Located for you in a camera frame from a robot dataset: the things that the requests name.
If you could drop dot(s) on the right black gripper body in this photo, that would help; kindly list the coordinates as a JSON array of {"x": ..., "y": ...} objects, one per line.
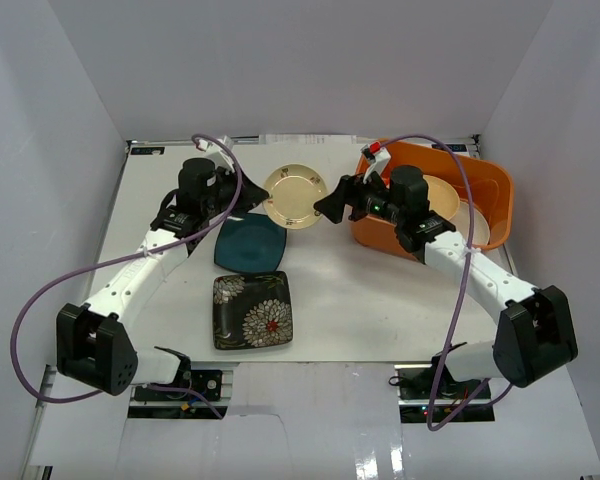
[{"x": 375, "y": 200}]

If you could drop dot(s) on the small beige patterned plate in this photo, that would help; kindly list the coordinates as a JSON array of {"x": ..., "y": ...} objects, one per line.
[{"x": 293, "y": 190}]

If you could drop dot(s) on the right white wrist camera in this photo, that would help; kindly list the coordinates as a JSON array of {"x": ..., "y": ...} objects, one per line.
[{"x": 377, "y": 157}]

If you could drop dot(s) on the cream round plate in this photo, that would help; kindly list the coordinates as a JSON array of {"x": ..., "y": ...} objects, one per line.
[{"x": 461, "y": 220}]

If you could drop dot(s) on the orange plastic bin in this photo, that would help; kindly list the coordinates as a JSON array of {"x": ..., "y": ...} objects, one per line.
[{"x": 491, "y": 187}]

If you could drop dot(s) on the yellow round plate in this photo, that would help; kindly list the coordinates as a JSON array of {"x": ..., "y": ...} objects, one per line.
[{"x": 442, "y": 196}]

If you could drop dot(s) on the right black table label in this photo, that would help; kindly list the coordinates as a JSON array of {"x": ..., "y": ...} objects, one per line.
[{"x": 455, "y": 147}]

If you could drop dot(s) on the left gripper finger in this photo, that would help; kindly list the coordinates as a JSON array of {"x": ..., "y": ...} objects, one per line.
[
  {"x": 245, "y": 205},
  {"x": 250, "y": 190}
]

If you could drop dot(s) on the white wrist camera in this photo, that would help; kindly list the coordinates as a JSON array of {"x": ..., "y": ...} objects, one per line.
[
  {"x": 216, "y": 153},
  {"x": 377, "y": 157}
]

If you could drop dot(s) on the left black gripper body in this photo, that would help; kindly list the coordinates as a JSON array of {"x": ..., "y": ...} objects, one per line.
[{"x": 235, "y": 190}]

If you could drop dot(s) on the black floral square plate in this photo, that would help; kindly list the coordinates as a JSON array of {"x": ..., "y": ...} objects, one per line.
[{"x": 252, "y": 311}]

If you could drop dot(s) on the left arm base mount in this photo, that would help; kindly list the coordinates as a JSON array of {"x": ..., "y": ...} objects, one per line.
[{"x": 197, "y": 396}]

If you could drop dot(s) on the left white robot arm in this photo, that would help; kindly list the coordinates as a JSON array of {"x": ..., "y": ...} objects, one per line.
[{"x": 93, "y": 340}]

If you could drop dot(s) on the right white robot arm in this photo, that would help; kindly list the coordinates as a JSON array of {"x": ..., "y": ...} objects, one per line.
[{"x": 534, "y": 329}]

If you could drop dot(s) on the teal square plate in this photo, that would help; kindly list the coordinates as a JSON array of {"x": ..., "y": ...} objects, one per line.
[{"x": 250, "y": 243}]

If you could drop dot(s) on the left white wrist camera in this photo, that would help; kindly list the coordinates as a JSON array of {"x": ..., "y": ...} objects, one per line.
[{"x": 216, "y": 153}]

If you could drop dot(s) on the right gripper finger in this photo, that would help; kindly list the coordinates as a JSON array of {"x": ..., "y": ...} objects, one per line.
[
  {"x": 350, "y": 187},
  {"x": 332, "y": 207}
]

